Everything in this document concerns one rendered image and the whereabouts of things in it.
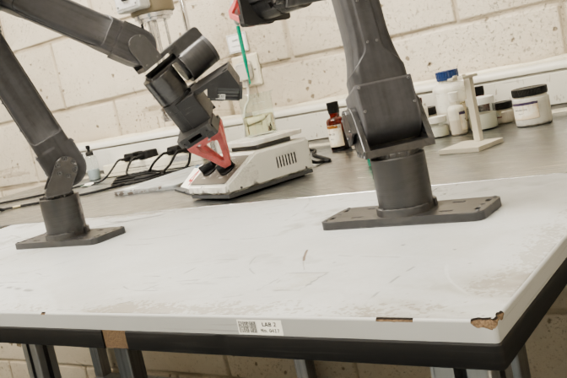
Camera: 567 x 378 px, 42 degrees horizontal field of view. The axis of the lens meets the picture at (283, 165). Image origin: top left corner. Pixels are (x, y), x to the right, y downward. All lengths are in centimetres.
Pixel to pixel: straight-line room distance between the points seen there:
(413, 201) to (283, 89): 116
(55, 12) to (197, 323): 69
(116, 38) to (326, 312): 74
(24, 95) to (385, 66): 59
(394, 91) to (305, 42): 107
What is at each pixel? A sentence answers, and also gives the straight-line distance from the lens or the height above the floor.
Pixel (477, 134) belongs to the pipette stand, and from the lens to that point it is 135.
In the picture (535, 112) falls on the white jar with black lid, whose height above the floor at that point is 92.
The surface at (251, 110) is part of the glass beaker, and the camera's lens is 136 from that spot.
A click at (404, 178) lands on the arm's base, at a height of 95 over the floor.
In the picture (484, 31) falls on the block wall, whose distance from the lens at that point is 171.
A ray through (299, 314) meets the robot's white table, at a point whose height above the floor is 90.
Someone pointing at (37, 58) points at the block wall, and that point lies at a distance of 261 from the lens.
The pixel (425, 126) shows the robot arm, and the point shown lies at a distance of 85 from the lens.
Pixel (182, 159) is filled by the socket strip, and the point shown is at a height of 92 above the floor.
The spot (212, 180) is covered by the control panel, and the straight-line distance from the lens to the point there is 133.
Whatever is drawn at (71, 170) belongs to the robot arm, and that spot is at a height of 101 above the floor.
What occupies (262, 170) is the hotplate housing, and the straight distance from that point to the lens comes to 132.
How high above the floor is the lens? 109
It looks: 7 degrees down
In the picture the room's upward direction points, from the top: 12 degrees counter-clockwise
